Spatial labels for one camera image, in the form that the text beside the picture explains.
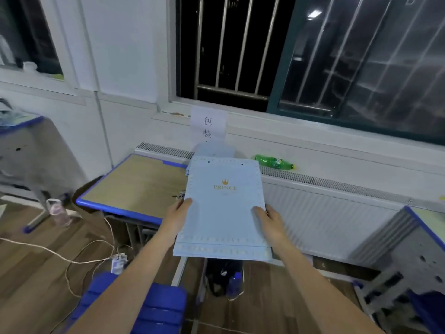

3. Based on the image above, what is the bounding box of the person's left hand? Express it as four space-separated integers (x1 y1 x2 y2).
161 197 194 237

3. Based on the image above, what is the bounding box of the person's right hand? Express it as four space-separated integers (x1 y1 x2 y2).
252 205 287 249

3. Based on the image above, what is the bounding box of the stack of blue paper bags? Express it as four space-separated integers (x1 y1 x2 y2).
173 156 273 263

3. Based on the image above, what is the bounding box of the person's left forearm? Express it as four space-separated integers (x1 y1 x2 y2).
70 226 183 334

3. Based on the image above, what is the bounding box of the person's right forearm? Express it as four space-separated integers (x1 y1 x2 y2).
271 236 383 334

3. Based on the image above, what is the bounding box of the blue-edged wooden desk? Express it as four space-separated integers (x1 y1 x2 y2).
75 153 210 286

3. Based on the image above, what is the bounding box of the green plastic bottle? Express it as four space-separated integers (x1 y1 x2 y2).
254 154 296 171

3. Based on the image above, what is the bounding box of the white power strip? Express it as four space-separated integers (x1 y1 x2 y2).
110 251 130 276

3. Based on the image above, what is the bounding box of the blue plastic chair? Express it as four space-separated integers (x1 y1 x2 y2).
66 271 189 334

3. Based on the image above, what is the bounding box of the white paper sign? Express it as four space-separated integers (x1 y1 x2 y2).
189 106 228 159

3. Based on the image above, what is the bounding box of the pink water bottle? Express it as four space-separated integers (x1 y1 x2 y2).
46 197 73 229

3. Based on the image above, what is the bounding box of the metal window grille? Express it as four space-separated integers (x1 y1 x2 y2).
177 0 279 112

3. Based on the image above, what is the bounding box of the grey metal desk blue edge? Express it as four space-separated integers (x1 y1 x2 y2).
0 111 88 234
353 204 445 334

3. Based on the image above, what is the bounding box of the blue stool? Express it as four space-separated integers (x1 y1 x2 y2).
407 289 445 334

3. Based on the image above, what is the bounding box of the teal framed sliding window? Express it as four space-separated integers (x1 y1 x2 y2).
267 0 445 147

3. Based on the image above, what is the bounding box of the white framed window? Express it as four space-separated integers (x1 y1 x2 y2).
0 0 81 88

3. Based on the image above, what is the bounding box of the white cable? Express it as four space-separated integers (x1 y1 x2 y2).
0 215 133 303

